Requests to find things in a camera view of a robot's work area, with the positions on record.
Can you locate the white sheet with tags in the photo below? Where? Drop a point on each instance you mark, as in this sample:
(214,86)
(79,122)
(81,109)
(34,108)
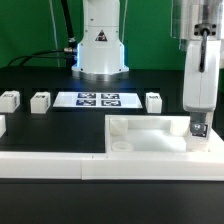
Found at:
(97,100)

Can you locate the white square tabletop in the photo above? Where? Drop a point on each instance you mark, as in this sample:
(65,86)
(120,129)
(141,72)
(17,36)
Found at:
(138,133)

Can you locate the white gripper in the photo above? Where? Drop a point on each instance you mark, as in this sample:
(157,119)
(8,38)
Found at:
(200,88)

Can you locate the white U-shaped fence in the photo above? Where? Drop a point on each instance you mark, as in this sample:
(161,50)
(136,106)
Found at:
(112,165)

